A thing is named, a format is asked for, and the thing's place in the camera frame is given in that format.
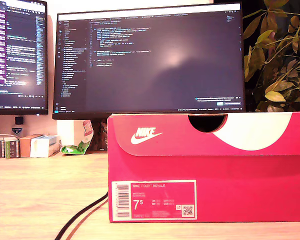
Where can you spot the red Nike shoebox with lid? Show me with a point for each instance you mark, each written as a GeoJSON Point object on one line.
{"type": "Point", "coordinates": [215, 170]}

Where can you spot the white and blue box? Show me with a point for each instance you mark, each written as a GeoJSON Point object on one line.
{"type": "Point", "coordinates": [43, 147]}

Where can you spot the orange cardboard box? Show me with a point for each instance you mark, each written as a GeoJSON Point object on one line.
{"type": "Point", "coordinates": [25, 146]}

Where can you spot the large wide computer monitor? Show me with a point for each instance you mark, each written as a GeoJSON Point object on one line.
{"type": "Point", "coordinates": [152, 75]}

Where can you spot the dark monitor stand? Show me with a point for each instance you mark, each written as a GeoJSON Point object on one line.
{"type": "Point", "coordinates": [100, 135]}

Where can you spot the green and white snack bag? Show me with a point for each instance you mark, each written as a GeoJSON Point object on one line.
{"type": "Point", "coordinates": [75, 149]}

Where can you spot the shield-shaped badge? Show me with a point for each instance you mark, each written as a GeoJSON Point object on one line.
{"type": "Point", "coordinates": [16, 131]}

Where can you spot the green leafy houseplant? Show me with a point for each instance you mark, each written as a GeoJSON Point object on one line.
{"type": "Point", "coordinates": [277, 62]}

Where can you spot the small computer monitor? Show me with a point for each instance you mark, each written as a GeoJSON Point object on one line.
{"type": "Point", "coordinates": [17, 50]}

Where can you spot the black monitor mount block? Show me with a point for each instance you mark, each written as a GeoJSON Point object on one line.
{"type": "Point", "coordinates": [19, 120]}

